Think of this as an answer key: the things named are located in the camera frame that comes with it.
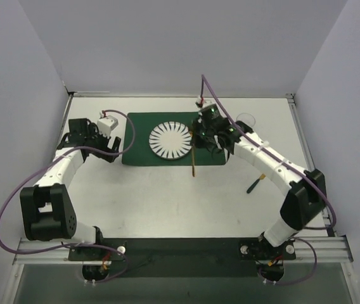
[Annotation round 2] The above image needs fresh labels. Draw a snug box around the gold fork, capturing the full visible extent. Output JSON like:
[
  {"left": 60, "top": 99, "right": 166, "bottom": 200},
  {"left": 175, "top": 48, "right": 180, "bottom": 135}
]
[{"left": 190, "top": 130, "right": 196, "bottom": 177}]

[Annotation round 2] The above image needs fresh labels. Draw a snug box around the green placemat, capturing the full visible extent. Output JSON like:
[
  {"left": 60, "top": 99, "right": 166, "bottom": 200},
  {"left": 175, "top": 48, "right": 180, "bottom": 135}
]
[{"left": 121, "top": 111, "right": 227, "bottom": 167}]

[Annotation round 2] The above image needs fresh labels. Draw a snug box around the white plate with black stripes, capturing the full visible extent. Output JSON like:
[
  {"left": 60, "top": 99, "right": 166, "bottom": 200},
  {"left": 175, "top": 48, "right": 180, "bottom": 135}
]
[{"left": 148, "top": 121, "right": 191, "bottom": 160}]

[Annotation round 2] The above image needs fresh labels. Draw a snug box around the green handled gold knife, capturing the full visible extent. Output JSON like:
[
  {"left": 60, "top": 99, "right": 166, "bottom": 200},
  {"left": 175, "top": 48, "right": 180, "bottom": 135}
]
[{"left": 246, "top": 174, "right": 266, "bottom": 194}]

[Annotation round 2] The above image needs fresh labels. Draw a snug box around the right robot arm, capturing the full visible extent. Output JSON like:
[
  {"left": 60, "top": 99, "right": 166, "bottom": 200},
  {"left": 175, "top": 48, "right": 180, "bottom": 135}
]
[{"left": 191, "top": 101, "right": 326, "bottom": 258}]

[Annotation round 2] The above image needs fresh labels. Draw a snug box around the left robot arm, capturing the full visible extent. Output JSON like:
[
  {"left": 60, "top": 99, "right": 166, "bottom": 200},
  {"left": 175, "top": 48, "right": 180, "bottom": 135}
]
[{"left": 20, "top": 116, "right": 121, "bottom": 260}]

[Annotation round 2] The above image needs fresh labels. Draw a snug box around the clear plastic cup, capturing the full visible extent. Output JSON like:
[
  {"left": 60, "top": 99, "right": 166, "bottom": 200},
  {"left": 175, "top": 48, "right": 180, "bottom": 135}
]
[{"left": 236, "top": 113, "right": 256, "bottom": 128}]

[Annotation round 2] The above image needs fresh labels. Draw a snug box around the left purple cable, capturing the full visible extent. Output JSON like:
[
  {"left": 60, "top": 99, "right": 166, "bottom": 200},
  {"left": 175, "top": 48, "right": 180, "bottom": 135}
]
[{"left": 0, "top": 109, "right": 136, "bottom": 282}]

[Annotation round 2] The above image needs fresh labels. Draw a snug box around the purple cable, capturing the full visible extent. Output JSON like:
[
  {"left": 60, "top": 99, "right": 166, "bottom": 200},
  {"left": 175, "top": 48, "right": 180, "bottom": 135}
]
[
  {"left": 0, "top": 109, "right": 136, "bottom": 282},
  {"left": 200, "top": 74, "right": 337, "bottom": 286}
]

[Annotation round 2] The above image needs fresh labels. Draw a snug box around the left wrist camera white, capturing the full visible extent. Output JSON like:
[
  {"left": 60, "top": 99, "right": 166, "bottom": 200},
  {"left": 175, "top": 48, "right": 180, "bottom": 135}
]
[{"left": 96, "top": 115, "right": 119, "bottom": 138}]

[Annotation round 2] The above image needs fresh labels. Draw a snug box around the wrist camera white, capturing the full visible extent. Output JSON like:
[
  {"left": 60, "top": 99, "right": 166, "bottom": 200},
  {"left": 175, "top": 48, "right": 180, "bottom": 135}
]
[
  {"left": 96, "top": 115, "right": 119, "bottom": 138},
  {"left": 195, "top": 95, "right": 212, "bottom": 111}
]

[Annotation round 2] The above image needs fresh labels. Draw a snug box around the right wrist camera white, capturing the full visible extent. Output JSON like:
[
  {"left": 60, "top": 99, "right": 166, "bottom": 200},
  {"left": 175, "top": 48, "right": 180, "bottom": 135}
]
[{"left": 195, "top": 95, "right": 212, "bottom": 111}]

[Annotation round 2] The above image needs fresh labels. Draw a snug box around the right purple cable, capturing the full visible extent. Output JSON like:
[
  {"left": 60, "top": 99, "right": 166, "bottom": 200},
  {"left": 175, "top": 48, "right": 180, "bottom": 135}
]
[{"left": 200, "top": 74, "right": 337, "bottom": 286}]

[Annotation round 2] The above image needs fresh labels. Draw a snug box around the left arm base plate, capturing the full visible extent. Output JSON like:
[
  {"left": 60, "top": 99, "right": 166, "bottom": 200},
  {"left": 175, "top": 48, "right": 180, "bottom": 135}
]
[{"left": 68, "top": 239, "right": 127, "bottom": 262}]

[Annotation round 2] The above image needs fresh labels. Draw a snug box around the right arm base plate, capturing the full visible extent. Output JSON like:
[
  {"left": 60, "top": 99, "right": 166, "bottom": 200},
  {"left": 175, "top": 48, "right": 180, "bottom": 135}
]
[{"left": 238, "top": 238, "right": 296, "bottom": 261}]

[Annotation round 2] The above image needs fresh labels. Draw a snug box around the aluminium front frame rail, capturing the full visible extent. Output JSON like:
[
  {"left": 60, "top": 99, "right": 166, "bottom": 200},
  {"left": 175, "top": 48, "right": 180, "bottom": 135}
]
[{"left": 14, "top": 237, "right": 353, "bottom": 265}]

